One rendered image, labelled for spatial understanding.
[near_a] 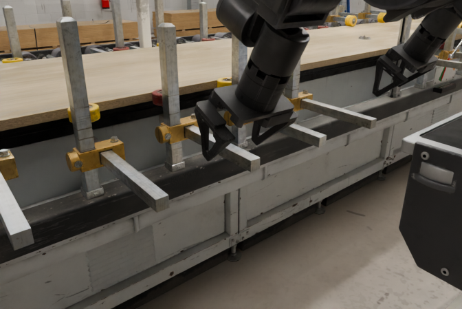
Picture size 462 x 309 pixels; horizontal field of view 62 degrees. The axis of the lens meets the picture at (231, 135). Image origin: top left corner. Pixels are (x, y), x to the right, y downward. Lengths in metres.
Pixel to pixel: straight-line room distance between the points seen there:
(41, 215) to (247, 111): 0.68
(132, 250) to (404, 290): 1.15
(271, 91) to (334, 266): 1.52
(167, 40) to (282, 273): 1.20
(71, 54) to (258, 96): 0.56
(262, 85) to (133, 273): 1.24
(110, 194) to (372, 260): 1.34
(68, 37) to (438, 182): 0.77
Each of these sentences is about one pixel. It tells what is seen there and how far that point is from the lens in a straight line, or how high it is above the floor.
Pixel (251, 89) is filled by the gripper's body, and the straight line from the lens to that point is 0.48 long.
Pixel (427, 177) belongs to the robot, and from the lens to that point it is 0.50.
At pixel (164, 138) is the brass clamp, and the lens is 1.09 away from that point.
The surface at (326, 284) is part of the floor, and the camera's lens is 1.84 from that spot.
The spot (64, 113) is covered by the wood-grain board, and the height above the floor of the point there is 0.89.
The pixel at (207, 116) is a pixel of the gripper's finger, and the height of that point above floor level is 1.06.
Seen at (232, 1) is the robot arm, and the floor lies 1.20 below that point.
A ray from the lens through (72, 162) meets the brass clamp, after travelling 1.00.
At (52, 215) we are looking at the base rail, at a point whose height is 0.70.
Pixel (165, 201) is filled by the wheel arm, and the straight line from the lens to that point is 0.79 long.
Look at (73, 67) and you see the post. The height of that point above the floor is 1.04.
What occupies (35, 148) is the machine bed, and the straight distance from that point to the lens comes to 1.21.
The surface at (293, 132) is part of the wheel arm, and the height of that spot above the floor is 0.81.
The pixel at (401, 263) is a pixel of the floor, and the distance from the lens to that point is 2.05.
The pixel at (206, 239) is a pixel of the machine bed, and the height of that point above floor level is 0.18.
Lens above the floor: 1.22
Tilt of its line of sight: 22 degrees down
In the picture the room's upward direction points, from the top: straight up
